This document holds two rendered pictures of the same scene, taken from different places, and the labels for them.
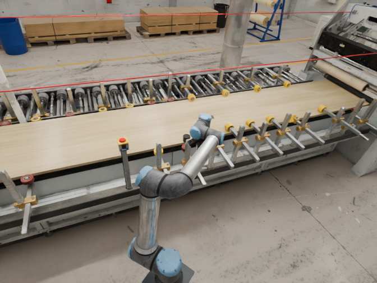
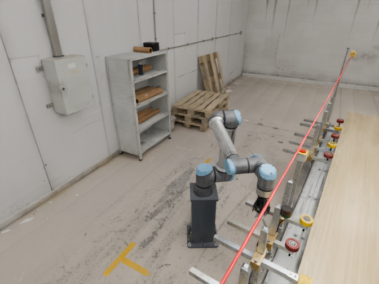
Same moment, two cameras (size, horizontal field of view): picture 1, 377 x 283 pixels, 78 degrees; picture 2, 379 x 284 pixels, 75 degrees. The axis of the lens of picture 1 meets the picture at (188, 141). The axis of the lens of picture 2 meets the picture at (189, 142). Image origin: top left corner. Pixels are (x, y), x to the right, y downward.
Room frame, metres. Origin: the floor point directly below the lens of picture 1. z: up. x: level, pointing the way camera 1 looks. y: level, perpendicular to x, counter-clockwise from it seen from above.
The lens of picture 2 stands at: (2.10, -1.02, 2.11)
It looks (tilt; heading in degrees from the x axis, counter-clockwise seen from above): 28 degrees down; 149
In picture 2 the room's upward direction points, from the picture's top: straight up
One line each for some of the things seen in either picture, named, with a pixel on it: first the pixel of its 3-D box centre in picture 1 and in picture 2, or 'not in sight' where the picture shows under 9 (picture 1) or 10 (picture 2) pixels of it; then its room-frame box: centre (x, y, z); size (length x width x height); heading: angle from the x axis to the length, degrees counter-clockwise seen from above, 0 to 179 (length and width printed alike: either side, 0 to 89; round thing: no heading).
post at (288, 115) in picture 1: (281, 133); not in sight; (1.85, -0.91, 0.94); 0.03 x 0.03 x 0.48; 25
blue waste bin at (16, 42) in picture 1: (11, 36); not in sight; (5.39, 4.30, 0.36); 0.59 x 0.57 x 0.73; 30
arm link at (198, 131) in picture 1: (199, 130); (256, 165); (1.27, -0.07, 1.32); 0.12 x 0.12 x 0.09; 67
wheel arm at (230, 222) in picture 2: (193, 166); (258, 235); (1.38, -0.07, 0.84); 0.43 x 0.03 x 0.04; 25
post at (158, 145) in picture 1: (159, 164); (283, 207); (1.32, 0.22, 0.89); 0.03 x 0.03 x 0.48; 25
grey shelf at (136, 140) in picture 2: not in sight; (142, 103); (-1.56, 0.29, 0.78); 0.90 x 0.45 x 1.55; 120
